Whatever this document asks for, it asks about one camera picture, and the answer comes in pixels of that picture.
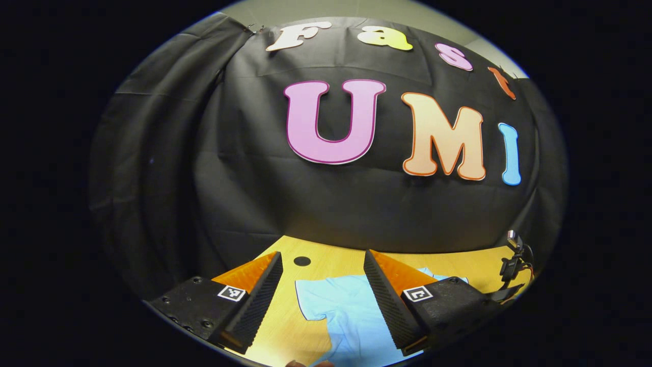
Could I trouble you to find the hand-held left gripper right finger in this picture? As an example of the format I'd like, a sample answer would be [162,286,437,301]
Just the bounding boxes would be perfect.
[363,249,502,357]

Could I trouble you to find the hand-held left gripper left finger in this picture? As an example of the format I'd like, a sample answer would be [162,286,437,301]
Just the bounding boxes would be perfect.
[145,251,284,355]

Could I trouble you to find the light blue T-shirt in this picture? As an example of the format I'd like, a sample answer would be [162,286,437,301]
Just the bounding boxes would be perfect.
[295,268,469,367]

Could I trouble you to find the black backdrop cloth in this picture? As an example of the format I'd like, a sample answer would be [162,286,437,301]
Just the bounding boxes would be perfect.
[88,13,568,301]

